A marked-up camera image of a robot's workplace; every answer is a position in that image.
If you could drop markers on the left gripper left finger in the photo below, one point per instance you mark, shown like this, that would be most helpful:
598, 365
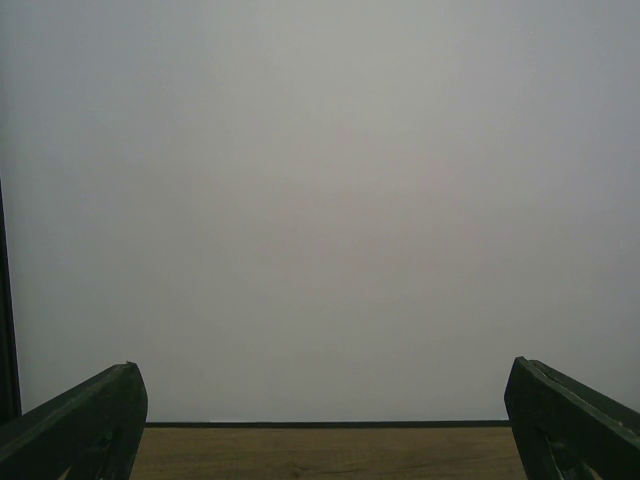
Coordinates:
91, 431

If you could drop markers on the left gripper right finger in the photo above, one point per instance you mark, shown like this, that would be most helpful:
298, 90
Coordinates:
564, 429

